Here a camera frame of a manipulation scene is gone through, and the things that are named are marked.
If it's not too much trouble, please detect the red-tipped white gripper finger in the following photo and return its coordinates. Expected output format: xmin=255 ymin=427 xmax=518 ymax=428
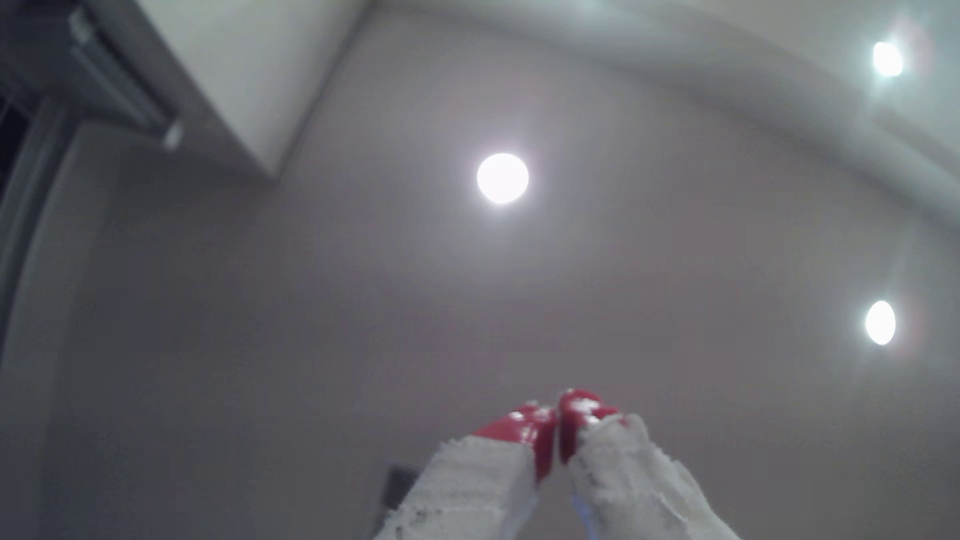
xmin=373 ymin=402 xmax=558 ymax=540
xmin=558 ymin=387 xmax=742 ymax=540

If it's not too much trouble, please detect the large round ceiling light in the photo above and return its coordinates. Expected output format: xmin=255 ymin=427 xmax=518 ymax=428
xmin=476 ymin=152 xmax=531 ymax=206

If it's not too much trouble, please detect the small round ceiling light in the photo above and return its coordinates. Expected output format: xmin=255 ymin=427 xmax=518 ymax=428
xmin=864 ymin=300 xmax=897 ymax=347
xmin=872 ymin=41 xmax=905 ymax=78

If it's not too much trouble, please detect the white air conditioner unit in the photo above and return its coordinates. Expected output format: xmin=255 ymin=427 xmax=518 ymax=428
xmin=66 ymin=0 xmax=374 ymax=181

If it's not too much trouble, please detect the dark wall plate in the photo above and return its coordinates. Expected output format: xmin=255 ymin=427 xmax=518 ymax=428
xmin=381 ymin=465 xmax=420 ymax=520

